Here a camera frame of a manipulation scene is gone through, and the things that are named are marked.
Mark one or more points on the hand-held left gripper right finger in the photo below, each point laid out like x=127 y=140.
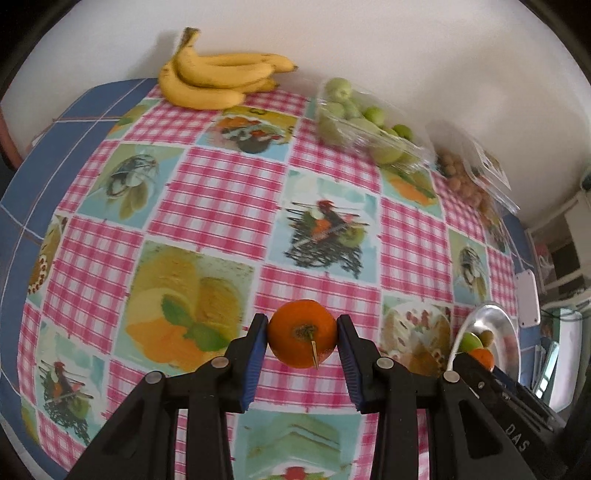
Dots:
x=353 y=369

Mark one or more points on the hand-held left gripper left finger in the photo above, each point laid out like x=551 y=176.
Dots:
x=256 y=360

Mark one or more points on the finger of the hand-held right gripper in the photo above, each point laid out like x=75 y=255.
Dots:
x=478 y=376

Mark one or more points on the large tangerine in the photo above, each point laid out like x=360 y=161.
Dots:
x=483 y=356

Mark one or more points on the round green mango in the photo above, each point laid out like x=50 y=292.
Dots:
x=470 y=342

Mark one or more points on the long green mango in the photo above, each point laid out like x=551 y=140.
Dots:
x=487 y=337

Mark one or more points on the tangerine with stem stick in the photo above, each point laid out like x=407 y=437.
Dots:
x=300 y=332

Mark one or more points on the round metal plate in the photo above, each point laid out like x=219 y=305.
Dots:
x=501 y=321

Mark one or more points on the pile of small green fruits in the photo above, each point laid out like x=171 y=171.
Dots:
x=346 y=110

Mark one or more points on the white plastic device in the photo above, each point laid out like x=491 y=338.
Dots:
x=527 y=300

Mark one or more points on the checkered printed tablecloth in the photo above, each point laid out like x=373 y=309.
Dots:
x=221 y=184

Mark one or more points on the white shelf unit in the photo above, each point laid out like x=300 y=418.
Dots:
x=568 y=221

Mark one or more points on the pile of tan longans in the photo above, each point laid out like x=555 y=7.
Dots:
x=461 y=182

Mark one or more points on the clear plastic lidded container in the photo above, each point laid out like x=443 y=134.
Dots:
x=489 y=166

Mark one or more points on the bag of green apples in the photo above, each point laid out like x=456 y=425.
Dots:
x=360 y=134

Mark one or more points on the yellow banana bunch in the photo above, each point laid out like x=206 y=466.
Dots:
x=217 y=78

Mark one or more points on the pink board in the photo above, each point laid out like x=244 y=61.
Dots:
x=5 y=134

